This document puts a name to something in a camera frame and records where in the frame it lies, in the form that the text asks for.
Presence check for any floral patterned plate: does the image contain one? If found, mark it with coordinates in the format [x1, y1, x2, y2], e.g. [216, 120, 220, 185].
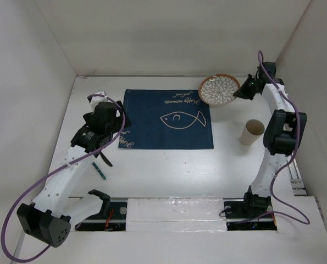
[198, 74, 240, 106]

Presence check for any brown paper cup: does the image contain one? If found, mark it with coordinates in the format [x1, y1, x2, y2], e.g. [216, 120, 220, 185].
[240, 119, 265, 146]

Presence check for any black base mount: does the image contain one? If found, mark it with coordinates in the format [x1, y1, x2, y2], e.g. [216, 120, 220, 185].
[75, 199, 128, 232]
[219, 199, 278, 232]

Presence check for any black table knife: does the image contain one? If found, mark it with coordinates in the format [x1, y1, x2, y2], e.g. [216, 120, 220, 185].
[99, 152, 113, 167]

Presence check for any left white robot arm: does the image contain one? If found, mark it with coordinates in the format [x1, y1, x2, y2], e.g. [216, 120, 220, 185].
[17, 101, 130, 248]

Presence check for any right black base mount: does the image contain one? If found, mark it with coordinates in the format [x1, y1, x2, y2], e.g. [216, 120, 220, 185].
[219, 199, 278, 232]

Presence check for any teal patterned handle cutlery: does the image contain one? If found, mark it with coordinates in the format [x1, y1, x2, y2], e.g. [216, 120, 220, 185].
[92, 162, 106, 180]

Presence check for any dark blue cloth napkin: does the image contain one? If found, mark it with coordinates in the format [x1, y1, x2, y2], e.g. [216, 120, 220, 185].
[118, 90, 214, 150]

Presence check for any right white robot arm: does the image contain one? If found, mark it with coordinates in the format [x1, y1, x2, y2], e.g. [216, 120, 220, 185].
[232, 62, 307, 222]

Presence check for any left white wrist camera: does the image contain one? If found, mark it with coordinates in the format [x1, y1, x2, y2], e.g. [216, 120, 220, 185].
[87, 90, 108, 112]

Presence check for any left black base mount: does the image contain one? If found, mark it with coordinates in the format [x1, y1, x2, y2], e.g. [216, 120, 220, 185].
[75, 199, 128, 232]

